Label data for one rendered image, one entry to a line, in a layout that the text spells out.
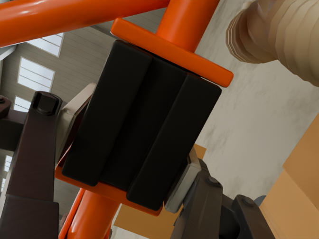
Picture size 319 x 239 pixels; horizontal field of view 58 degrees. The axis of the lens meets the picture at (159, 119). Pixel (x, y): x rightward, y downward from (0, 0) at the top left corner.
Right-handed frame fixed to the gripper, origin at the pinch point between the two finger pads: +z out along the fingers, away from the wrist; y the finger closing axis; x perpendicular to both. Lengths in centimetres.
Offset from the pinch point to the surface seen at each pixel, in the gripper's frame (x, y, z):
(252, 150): -49, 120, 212
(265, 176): -54, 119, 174
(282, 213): -29, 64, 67
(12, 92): -401, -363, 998
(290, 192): -22, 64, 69
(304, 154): 0.6, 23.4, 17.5
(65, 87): -294, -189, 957
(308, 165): -0.2, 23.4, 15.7
